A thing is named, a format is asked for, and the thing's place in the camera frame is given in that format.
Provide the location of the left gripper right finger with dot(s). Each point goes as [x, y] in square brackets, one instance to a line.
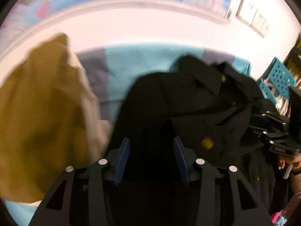
[214, 195]

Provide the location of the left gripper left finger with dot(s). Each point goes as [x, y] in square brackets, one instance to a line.
[85, 196]

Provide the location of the black coat with gold buttons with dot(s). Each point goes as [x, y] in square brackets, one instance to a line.
[208, 107]

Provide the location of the person's right forearm pink sleeve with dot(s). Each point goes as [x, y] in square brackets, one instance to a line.
[295, 200]

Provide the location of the person's right hand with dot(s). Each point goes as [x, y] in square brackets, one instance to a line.
[295, 161]

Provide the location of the cream white garment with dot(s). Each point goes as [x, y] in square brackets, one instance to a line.
[98, 130]

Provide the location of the teal perforated plastic rack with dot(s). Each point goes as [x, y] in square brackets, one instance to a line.
[274, 85]

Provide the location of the mustard yellow garment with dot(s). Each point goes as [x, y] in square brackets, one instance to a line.
[43, 127]

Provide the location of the teal patterned bed sheet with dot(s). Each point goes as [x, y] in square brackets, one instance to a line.
[112, 72]

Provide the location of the white wall socket panel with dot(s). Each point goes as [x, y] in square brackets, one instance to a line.
[251, 16]

